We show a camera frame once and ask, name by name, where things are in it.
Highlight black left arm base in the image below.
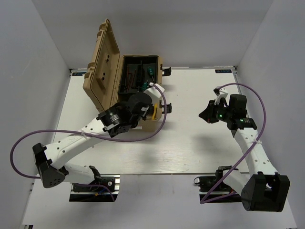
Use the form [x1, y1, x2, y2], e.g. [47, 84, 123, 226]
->
[69, 175, 121, 203]

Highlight green stubby screwdriver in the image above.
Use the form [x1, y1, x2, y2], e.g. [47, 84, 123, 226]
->
[147, 67, 155, 83]
[141, 81, 149, 92]

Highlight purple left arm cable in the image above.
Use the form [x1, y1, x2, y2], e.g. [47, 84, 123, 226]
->
[10, 83, 167, 202]

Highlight tan plastic toolbox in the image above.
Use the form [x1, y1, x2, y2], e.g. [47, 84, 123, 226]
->
[83, 20, 172, 132]

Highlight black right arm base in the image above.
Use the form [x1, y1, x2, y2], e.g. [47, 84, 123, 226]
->
[193, 167, 246, 203]

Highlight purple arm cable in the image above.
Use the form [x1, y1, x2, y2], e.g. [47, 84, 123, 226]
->
[10, 83, 167, 202]
[199, 83, 266, 205]

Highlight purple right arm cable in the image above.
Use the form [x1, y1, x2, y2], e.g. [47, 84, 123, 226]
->
[199, 83, 266, 205]

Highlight yellow pliers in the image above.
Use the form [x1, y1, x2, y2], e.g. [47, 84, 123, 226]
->
[146, 104, 158, 120]

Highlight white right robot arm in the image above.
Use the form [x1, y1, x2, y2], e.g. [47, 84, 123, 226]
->
[199, 94, 290, 212]

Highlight black toolbox inner tray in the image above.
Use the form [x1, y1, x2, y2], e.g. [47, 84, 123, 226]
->
[118, 55, 159, 97]

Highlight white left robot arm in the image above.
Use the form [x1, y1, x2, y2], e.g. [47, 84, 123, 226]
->
[32, 92, 153, 190]

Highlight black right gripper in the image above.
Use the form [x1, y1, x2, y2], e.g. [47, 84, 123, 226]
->
[199, 99, 233, 124]

